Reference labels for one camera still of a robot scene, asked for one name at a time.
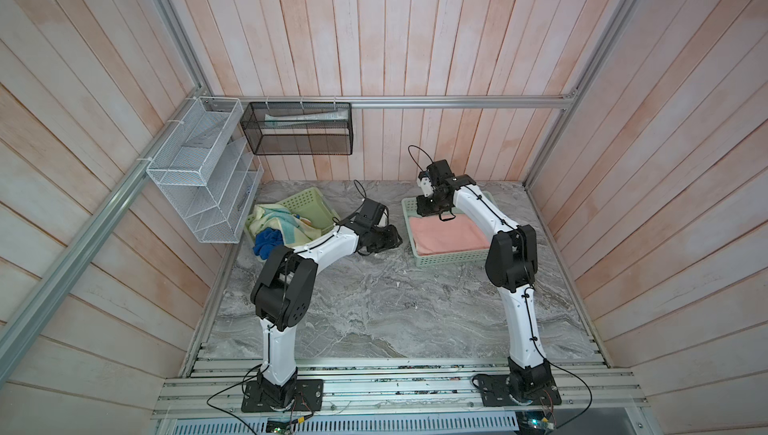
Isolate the pink towel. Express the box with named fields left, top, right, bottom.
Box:
left=408, top=214, right=490, bottom=256

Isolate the black wire mesh basket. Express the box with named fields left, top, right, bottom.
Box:
left=240, top=101, right=354, bottom=156

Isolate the aluminium front rail frame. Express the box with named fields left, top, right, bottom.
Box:
left=152, top=358, right=649, bottom=421

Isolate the light green towel basket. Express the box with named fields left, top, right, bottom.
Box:
left=272, top=187, right=338, bottom=235

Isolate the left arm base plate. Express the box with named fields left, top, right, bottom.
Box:
left=241, top=379, right=324, bottom=413

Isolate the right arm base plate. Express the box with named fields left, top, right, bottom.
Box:
left=471, top=374, right=562, bottom=407

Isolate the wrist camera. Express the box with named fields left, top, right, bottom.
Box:
left=417, top=159, right=454, bottom=198
left=355, top=198, right=389, bottom=229

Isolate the pale yellow teal towel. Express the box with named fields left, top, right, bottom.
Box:
left=245, top=204, right=322, bottom=247

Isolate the mint green empty basket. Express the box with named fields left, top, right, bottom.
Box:
left=401, top=197, right=489, bottom=267

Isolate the white wire mesh shelf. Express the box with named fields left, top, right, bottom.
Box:
left=147, top=97, right=264, bottom=244

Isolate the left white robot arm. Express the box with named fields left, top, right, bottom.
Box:
left=250, top=223, right=402, bottom=388

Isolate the blue towel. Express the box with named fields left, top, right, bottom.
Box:
left=253, top=227, right=283, bottom=261

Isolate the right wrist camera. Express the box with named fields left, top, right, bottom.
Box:
left=417, top=159, right=454, bottom=198

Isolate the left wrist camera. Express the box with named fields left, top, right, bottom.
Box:
left=355, top=198, right=389, bottom=229

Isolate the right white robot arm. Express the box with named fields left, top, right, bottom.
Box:
left=417, top=171, right=554, bottom=400

